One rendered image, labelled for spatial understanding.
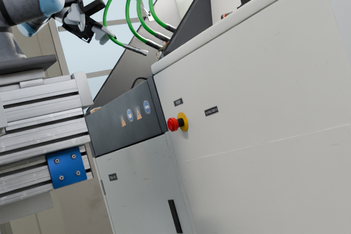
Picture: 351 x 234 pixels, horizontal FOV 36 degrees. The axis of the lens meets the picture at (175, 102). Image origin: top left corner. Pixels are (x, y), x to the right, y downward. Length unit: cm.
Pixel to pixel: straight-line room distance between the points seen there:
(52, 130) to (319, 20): 70
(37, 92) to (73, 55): 244
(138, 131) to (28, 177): 45
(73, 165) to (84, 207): 224
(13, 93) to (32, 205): 30
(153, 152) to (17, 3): 59
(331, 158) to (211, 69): 38
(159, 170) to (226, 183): 36
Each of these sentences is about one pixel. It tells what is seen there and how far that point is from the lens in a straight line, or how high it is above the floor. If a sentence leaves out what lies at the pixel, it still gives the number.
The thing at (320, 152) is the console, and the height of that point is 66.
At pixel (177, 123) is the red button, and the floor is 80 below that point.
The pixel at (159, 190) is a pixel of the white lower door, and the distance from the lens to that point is 164.
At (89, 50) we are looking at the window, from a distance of 382.
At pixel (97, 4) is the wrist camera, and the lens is 207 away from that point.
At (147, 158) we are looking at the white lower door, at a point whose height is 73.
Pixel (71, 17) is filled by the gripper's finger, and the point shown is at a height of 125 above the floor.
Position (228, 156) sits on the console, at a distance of 125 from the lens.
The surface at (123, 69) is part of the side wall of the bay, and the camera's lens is 220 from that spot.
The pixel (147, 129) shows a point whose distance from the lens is 160.
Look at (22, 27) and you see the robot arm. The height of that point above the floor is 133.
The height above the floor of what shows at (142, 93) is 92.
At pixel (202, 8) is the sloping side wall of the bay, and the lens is 164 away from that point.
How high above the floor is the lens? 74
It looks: 5 degrees up
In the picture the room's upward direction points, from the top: 16 degrees counter-clockwise
